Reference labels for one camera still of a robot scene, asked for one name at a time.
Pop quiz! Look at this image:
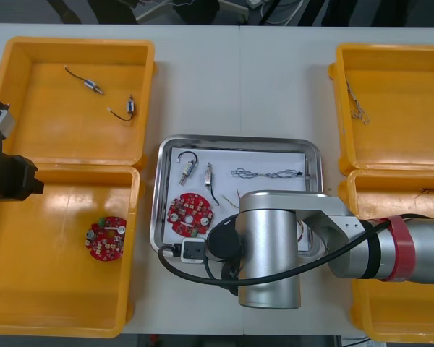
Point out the small metal solenoid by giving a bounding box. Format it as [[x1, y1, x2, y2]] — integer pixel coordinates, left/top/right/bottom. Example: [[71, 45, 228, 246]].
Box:
[[64, 64, 105, 95], [203, 161, 221, 207], [106, 94, 137, 123], [176, 150, 199, 187]]

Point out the round red circuit board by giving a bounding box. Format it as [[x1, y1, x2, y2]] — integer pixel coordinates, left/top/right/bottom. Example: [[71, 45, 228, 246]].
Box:
[[85, 215, 127, 262], [167, 193, 215, 240]]

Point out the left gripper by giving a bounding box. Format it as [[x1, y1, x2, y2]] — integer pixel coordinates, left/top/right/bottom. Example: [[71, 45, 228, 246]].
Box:
[[0, 155, 45, 202]]

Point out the red green-yellow wire harness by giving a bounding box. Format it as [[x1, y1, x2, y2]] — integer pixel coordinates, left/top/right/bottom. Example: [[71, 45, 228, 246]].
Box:
[[221, 187, 307, 244]]

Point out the steel tray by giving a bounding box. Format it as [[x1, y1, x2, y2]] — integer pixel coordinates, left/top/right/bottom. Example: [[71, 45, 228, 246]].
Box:
[[149, 134, 326, 256]]

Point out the grey chair base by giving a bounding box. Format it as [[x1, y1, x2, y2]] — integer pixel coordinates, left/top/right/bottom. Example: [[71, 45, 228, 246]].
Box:
[[135, 0, 250, 23]]

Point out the white sheet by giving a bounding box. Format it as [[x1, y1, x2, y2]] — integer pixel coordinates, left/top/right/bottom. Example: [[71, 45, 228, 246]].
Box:
[[162, 147, 310, 252]]

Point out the yellow-orange plastic bin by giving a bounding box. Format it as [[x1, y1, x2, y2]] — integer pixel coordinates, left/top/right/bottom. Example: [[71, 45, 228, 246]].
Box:
[[338, 168, 434, 343], [0, 164, 145, 339], [0, 35, 156, 171], [328, 43, 434, 176]]

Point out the blue-white twisted wire harness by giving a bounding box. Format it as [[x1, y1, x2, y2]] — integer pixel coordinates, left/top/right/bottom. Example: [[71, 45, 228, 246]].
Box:
[[345, 74, 370, 126], [230, 167, 307, 181]]

